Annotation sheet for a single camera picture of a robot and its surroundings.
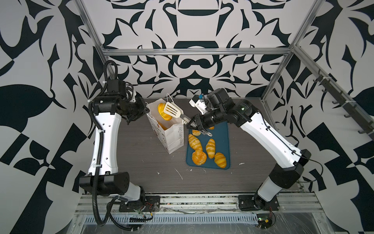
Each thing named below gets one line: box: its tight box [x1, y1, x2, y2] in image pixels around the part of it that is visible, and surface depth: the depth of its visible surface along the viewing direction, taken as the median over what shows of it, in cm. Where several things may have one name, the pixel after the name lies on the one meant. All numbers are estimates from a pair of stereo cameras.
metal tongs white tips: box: [163, 101, 213, 137], surface depth 68 cm
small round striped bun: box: [157, 102, 173, 121], surface depth 70 cm
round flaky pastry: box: [191, 149, 207, 166], surface depth 87 cm
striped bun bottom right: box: [214, 152, 227, 169], surface depth 87 cm
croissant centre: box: [205, 138, 216, 159], surface depth 92 cm
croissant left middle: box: [187, 133, 204, 152], surface depth 93 cm
